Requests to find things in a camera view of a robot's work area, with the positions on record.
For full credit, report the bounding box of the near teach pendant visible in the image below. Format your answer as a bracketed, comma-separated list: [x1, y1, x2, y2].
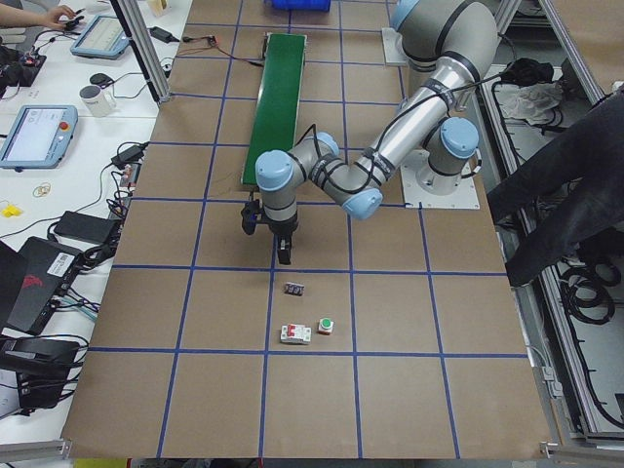
[1, 105, 78, 172]

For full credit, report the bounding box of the black capacitor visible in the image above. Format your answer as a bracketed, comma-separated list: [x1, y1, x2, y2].
[283, 282, 305, 296]

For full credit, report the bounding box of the person in dark clothes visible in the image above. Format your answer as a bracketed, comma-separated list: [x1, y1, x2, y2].
[487, 90, 624, 288]

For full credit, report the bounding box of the teach pendant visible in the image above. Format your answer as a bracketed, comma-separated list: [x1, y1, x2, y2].
[1, 105, 78, 172]
[70, 15, 130, 59]

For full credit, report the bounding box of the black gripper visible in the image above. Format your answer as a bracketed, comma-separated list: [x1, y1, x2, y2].
[267, 216, 298, 265]

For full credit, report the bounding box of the black laptop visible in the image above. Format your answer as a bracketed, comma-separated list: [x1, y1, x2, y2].
[1, 236, 83, 335]

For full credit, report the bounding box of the white mug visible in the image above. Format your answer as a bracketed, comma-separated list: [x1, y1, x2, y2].
[79, 85, 116, 118]

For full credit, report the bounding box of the green push button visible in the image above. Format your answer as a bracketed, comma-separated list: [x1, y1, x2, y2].
[317, 317, 334, 335]

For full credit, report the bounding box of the blue plastic bin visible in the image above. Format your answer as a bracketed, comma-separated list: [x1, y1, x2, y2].
[268, 0, 332, 13]

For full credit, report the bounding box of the far teach pendant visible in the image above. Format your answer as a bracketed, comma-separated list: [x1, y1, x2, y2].
[70, 15, 130, 59]

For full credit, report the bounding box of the white red circuit breaker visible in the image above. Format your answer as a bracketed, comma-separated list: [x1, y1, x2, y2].
[280, 323, 312, 345]

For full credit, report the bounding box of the black power adapter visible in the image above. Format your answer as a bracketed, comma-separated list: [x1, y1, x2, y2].
[53, 211, 120, 244]

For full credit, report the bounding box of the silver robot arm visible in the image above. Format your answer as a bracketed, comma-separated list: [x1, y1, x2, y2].
[243, 1, 499, 265]

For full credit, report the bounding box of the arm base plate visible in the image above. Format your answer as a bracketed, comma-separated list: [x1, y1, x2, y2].
[381, 27, 414, 67]
[400, 149, 481, 210]

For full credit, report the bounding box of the aluminium frame post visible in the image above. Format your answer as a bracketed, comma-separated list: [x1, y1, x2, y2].
[110, 0, 171, 105]

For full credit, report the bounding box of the green conveyor belt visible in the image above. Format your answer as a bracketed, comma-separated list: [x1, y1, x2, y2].
[241, 33, 307, 186]

